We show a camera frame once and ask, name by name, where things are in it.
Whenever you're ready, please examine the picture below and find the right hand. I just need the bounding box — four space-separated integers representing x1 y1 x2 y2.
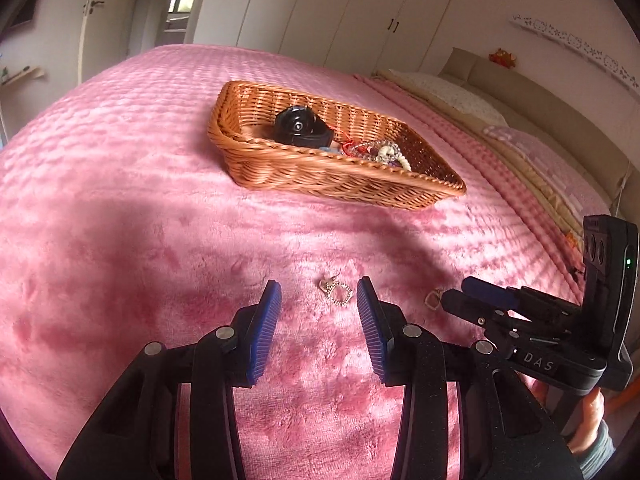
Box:
568 388 605 455

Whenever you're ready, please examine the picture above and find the silver rhinestone earring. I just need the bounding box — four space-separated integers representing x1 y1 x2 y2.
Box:
318 276 354 307
424 288 444 311

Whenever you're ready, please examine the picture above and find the pink pillow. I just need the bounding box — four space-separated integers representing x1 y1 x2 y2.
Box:
483 126 610 222

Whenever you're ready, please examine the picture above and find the cream round bangle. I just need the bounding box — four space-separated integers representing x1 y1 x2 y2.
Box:
376 144 412 171

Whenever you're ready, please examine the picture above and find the white patterned pillow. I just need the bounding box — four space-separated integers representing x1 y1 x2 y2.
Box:
380 70 508 127

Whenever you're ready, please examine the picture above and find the beige bed headboard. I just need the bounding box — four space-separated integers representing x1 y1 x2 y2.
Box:
439 48 639 223

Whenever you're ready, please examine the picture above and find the pink fluffy blanket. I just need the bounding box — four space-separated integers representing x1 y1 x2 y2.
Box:
1 46 582 479

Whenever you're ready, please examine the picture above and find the black wrist watch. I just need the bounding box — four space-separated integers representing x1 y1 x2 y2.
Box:
273 105 334 148

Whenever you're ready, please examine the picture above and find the woven wicker basket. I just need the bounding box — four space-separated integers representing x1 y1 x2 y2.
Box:
208 80 466 210

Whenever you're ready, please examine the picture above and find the white wardrobe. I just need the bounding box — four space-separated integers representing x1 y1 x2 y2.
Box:
193 0 450 75

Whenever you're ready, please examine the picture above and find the white room door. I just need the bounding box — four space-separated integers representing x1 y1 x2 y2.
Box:
77 0 137 84

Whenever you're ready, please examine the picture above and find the clear bead bracelet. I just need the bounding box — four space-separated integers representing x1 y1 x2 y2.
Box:
349 140 402 163

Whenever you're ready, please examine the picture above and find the red string necklace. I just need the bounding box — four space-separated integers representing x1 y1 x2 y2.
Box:
337 136 371 158

